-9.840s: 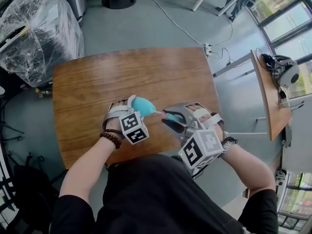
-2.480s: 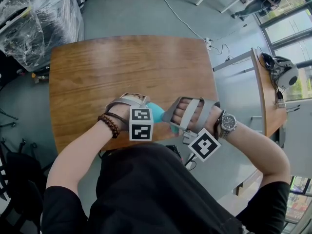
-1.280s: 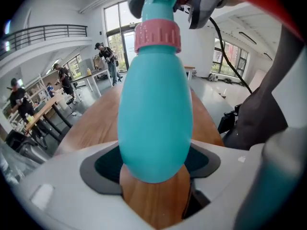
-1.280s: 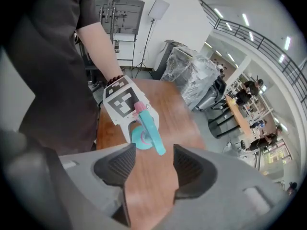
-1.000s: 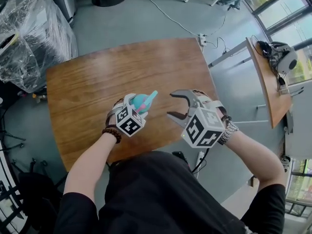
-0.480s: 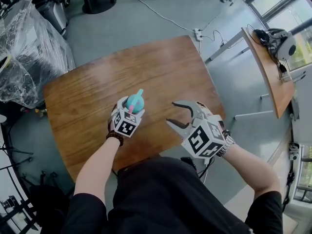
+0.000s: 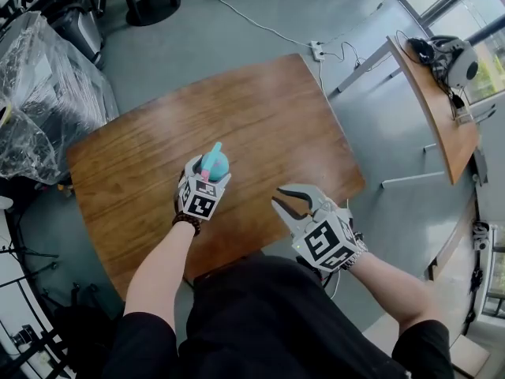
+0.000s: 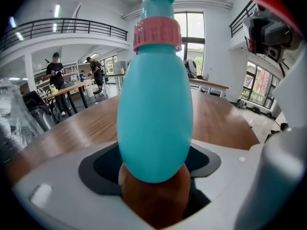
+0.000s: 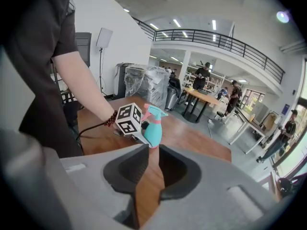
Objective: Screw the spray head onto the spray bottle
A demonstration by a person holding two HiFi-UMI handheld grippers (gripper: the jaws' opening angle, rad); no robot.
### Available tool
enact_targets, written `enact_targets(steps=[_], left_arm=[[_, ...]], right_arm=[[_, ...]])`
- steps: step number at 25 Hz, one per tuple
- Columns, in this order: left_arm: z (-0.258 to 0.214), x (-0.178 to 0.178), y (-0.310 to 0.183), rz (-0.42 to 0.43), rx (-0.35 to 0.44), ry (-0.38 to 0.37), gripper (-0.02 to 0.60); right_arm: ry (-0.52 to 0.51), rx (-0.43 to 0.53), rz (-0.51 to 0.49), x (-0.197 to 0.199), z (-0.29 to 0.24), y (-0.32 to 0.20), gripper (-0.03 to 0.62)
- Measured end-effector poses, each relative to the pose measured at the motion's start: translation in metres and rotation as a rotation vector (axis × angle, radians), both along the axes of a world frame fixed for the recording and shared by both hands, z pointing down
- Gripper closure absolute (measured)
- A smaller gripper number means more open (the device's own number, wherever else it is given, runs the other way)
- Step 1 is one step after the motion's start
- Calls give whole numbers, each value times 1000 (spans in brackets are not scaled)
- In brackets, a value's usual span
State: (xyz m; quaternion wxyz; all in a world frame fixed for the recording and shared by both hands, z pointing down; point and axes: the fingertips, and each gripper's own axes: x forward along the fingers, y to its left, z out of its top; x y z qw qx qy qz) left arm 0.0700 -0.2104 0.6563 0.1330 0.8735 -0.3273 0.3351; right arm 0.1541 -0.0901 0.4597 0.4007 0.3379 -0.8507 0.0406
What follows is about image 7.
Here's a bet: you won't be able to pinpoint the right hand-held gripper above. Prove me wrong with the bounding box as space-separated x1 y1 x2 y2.
271 183 359 272

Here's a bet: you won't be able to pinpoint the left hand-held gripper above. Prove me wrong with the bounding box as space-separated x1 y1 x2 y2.
176 153 233 222

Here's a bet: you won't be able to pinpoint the person's left forearm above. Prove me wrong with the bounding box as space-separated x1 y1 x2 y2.
122 221 198 335

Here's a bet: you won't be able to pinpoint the person's right forearm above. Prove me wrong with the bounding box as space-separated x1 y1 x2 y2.
349 250 445 335

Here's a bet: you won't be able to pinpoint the metal wristwatch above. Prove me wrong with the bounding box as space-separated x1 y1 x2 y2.
341 231 370 271

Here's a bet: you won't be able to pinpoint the brown wooden table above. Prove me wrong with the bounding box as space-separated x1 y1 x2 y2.
65 52 366 302

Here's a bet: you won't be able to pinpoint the person's black shirt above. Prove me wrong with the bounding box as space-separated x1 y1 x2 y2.
100 255 457 379

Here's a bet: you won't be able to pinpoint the light wooden desk white legs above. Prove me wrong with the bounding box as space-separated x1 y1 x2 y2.
330 34 481 189

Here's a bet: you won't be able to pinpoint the plastic-wrapped machine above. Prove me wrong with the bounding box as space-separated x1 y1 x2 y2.
0 10 119 185

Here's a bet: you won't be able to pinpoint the black headset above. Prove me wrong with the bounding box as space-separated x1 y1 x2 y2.
408 36 435 65

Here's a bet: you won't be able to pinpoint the grey black office machine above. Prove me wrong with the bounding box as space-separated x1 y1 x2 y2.
39 0 106 69

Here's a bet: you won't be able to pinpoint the white helmet-shaped device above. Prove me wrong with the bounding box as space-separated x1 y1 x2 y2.
428 34 481 90

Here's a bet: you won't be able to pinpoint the brown beaded bracelet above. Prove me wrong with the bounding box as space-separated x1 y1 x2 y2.
171 210 204 236

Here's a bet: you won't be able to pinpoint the long white cable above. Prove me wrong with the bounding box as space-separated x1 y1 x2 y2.
201 0 315 47

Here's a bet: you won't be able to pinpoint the white camera device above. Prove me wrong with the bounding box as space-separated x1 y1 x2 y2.
472 221 492 251

